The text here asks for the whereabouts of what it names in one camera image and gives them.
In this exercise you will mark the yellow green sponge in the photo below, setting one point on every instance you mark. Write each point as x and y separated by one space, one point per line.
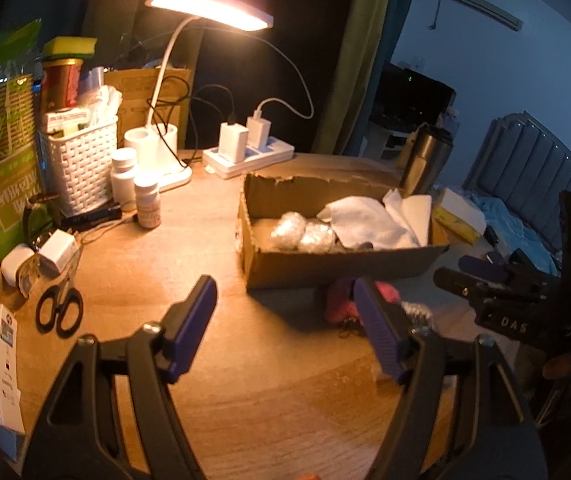
70 47

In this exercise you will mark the white cloth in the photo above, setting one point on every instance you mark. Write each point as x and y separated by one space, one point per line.
365 222

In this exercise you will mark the black scissors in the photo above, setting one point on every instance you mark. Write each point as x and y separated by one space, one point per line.
58 310

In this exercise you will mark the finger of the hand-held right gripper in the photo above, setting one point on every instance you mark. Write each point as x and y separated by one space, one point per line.
483 267
458 282

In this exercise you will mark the grey padded headboard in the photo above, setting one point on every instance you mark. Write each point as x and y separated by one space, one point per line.
525 170

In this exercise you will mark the narrow teal curtain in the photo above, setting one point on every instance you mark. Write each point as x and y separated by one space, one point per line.
400 5

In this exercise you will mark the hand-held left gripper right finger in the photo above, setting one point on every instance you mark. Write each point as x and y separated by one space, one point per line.
380 335

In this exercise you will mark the pink plush toy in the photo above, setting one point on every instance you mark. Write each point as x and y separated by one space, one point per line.
340 302

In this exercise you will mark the person's right hand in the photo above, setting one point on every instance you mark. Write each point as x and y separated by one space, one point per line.
560 366

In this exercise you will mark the clear plastic wrap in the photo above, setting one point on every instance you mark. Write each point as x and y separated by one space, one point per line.
318 239
288 230

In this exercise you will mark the white plug adapter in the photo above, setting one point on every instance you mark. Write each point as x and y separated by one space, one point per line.
58 252

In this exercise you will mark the brown cardboard box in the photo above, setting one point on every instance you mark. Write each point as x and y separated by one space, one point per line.
315 270

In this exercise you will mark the white tape roll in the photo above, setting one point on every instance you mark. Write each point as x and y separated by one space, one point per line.
18 270

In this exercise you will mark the black flashlight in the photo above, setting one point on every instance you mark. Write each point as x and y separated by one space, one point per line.
90 217

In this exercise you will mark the brown cardboard sheet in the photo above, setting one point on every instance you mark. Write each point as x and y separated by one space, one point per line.
135 95

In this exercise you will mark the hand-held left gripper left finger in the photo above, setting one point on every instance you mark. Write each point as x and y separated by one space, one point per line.
190 330

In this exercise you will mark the white power strip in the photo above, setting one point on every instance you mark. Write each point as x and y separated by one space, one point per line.
265 155

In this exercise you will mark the white plastic bag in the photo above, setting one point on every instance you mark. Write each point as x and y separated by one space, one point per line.
413 210

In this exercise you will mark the white woven basket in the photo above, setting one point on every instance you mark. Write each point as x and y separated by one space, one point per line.
83 170

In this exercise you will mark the white side desk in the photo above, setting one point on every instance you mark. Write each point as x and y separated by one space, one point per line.
388 137

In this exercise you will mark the black monitor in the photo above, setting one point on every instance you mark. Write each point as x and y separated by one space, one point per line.
415 95

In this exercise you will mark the blue printed blanket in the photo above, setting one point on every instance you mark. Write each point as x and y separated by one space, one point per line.
505 220

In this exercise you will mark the cotton swab bag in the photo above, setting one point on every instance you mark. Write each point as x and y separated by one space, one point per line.
415 314

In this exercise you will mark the black car key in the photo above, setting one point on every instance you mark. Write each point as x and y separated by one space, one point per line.
491 235

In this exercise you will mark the white desk lamp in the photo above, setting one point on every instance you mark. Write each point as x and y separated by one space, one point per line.
210 7

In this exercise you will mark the large white pill bottle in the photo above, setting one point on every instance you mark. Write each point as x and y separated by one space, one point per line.
124 180

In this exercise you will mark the steel tumbler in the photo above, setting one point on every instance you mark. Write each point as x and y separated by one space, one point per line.
423 160

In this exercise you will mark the yellow tissue box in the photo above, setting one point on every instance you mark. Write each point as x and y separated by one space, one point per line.
460 215

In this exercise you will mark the small white pill bottle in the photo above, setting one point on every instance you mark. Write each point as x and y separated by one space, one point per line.
147 202

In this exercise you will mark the red can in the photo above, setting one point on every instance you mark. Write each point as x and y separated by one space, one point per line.
63 85

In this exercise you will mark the green paper cup package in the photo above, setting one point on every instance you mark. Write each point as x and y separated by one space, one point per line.
0 135

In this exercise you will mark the narrow yellow curtain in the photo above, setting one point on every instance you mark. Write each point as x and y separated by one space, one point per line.
355 60

